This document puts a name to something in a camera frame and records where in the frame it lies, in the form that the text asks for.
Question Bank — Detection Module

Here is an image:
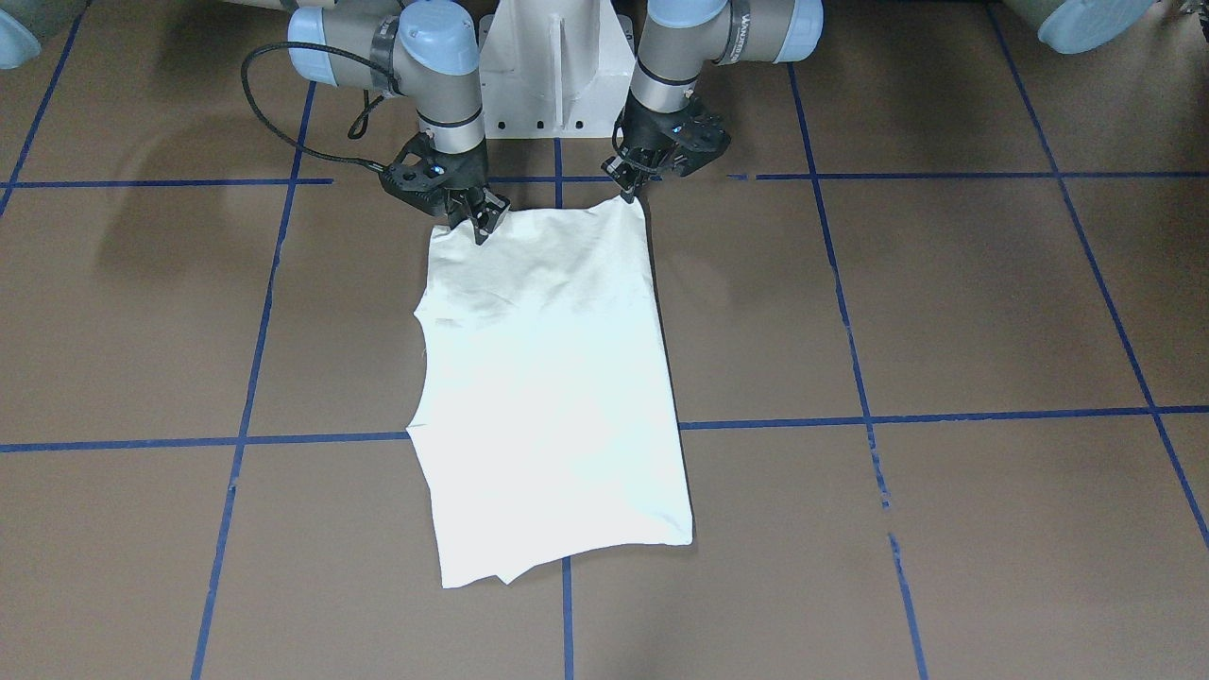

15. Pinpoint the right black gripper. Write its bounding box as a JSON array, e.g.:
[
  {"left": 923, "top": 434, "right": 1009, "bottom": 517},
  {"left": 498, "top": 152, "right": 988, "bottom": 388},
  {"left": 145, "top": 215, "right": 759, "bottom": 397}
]
[{"left": 434, "top": 146, "right": 511, "bottom": 246}]

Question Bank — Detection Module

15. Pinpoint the cream long-sleeve cat shirt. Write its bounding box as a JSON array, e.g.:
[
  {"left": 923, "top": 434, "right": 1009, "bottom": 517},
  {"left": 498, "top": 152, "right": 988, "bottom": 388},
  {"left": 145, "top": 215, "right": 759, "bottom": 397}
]
[{"left": 406, "top": 197, "right": 694, "bottom": 588}]

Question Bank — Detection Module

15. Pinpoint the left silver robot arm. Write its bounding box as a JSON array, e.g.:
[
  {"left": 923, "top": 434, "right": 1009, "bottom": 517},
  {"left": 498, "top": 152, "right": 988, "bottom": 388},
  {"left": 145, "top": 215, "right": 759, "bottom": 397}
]
[{"left": 602, "top": 1, "right": 825, "bottom": 202}]

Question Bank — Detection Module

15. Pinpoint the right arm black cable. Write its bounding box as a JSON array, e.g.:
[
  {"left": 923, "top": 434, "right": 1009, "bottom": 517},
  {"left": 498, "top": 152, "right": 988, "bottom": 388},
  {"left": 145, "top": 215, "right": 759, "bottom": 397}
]
[{"left": 241, "top": 42, "right": 398, "bottom": 175}]

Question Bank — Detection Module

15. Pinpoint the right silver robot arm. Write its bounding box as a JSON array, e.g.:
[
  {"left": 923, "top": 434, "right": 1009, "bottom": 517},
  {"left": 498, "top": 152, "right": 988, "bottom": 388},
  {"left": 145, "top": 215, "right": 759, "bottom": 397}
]
[{"left": 239, "top": 1, "right": 510, "bottom": 244}]

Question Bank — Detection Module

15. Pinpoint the white camera mast with base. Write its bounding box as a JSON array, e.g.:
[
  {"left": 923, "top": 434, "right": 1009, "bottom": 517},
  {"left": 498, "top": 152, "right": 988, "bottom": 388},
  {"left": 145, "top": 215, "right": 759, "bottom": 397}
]
[{"left": 478, "top": 1, "right": 636, "bottom": 139}]

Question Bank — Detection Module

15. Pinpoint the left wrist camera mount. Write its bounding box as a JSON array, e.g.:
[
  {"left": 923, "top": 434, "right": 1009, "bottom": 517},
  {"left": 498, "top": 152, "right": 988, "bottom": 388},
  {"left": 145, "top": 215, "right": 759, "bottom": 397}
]
[{"left": 671, "top": 110, "right": 731, "bottom": 177}]

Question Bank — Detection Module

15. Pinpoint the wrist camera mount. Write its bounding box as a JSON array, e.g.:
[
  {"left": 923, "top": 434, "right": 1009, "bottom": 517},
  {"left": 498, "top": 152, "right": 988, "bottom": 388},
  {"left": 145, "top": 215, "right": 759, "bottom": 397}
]
[
  {"left": 378, "top": 132, "right": 449, "bottom": 217},
  {"left": 671, "top": 110, "right": 731, "bottom": 177}
]

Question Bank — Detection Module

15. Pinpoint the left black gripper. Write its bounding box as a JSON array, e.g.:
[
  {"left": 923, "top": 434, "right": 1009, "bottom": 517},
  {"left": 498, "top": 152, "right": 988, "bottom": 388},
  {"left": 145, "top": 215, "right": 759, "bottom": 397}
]
[{"left": 601, "top": 94, "right": 705, "bottom": 204}]

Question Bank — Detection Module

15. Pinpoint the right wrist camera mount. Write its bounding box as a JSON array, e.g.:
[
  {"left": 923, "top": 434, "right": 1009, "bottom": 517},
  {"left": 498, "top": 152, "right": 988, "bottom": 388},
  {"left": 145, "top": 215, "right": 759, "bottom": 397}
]
[{"left": 378, "top": 132, "right": 449, "bottom": 217}]

